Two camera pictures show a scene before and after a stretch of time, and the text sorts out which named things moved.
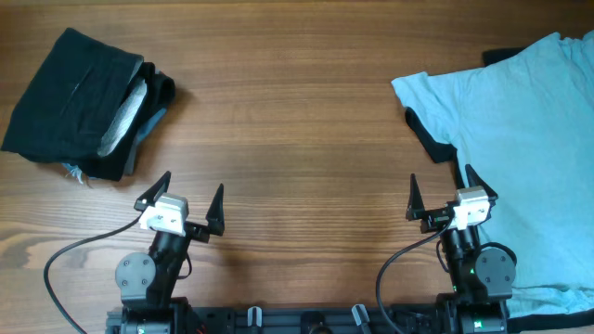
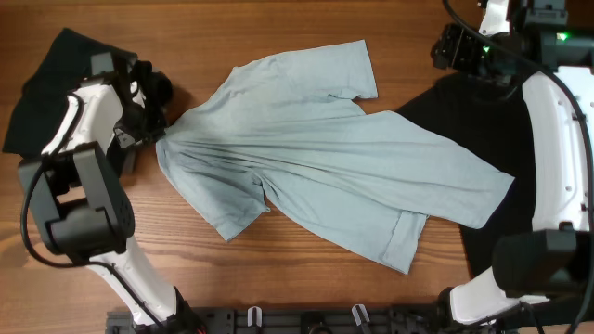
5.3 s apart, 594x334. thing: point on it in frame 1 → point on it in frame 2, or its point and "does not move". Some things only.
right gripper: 433,218 → 455,46
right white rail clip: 364,312 does not move
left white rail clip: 259,315 does not move
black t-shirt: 440,149 → 492,119
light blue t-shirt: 525,128 → 289,134
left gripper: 201,233 → 126,139
